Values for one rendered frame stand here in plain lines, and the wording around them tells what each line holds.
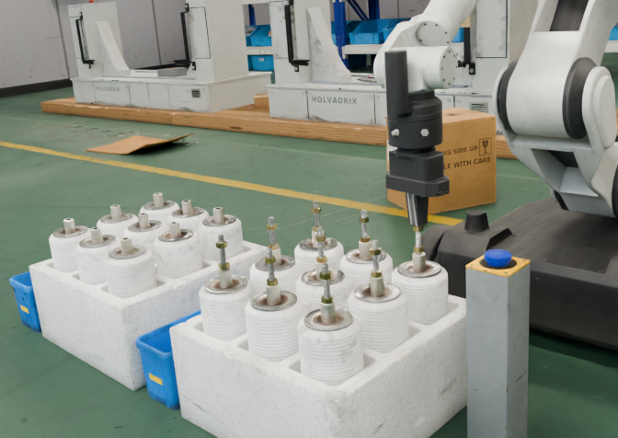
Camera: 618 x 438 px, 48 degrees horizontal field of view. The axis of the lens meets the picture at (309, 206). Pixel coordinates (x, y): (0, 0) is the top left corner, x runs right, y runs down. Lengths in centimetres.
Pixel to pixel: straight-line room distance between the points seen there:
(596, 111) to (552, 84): 9
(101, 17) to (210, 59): 142
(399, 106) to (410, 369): 41
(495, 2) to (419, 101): 211
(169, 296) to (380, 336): 50
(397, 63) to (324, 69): 284
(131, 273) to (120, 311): 8
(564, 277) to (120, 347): 86
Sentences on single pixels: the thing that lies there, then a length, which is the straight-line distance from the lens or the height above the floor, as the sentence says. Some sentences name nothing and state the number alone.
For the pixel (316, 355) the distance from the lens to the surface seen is 104.
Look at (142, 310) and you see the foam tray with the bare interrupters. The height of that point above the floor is 16.
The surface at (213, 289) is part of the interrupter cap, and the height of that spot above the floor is 25.
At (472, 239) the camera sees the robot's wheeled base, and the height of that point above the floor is 20.
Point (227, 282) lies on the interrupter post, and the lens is 120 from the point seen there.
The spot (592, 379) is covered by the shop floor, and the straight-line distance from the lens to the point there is 143.
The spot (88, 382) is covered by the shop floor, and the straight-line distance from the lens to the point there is 153.
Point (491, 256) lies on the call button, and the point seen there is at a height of 33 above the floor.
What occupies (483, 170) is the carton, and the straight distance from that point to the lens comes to 241.
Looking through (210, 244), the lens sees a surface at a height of 21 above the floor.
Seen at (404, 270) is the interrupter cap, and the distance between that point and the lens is 122.
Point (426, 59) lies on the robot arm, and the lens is 110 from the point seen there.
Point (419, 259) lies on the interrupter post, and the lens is 121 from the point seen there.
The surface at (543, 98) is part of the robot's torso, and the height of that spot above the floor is 51.
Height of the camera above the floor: 71
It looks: 16 degrees down
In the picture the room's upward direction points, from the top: 4 degrees counter-clockwise
